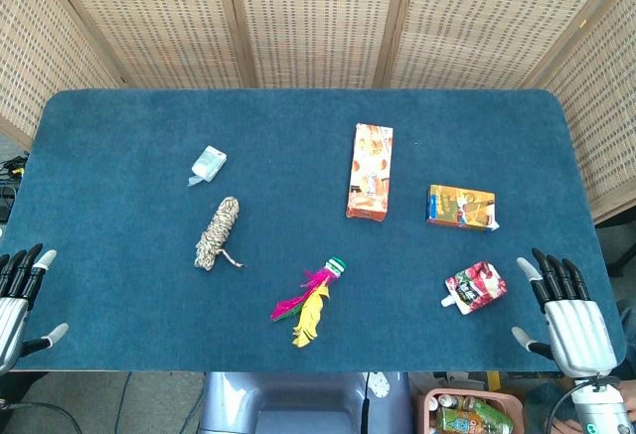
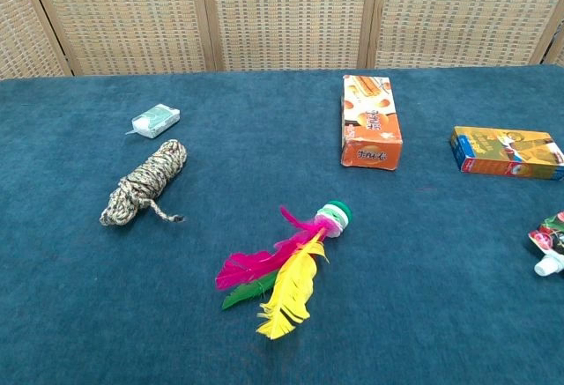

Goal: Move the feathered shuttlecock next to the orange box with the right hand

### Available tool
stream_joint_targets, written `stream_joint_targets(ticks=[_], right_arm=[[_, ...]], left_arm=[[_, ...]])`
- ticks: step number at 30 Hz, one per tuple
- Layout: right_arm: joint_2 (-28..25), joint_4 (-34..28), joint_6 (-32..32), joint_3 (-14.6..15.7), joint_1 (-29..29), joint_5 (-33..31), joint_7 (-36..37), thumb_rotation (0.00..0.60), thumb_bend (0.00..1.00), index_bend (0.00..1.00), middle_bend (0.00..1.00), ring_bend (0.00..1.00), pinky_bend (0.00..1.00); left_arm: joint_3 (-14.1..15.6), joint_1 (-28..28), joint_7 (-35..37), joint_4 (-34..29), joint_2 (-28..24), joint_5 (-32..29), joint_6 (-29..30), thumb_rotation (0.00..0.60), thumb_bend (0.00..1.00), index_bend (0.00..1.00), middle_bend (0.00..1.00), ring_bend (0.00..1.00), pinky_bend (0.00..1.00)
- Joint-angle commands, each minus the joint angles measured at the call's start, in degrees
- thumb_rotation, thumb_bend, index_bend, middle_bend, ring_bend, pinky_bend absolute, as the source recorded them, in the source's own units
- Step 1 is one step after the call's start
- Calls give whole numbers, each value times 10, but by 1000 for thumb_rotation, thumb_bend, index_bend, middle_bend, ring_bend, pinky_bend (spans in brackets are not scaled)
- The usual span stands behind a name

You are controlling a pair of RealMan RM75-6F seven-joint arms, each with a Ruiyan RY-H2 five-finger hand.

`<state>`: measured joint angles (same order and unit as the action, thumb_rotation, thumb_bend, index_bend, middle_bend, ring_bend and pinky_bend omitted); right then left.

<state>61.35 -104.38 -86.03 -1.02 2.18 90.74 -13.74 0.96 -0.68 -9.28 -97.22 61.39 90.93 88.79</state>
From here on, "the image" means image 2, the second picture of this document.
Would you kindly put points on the green white tissue pack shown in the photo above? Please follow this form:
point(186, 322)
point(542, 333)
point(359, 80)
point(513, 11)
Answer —
point(156, 120)

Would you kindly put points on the yellow blue snack box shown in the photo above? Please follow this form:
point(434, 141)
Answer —
point(506, 153)

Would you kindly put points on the woven rattan folding screen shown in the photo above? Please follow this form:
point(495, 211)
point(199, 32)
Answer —
point(282, 15)

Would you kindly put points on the red spouted drink pouch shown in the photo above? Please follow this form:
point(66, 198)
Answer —
point(551, 244)

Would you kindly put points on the colourful feather shuttlecock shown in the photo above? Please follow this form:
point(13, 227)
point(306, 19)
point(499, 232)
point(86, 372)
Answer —
point(291, 270)

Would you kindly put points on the orange egg roll box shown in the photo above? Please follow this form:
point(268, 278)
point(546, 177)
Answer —
point(370, 125)

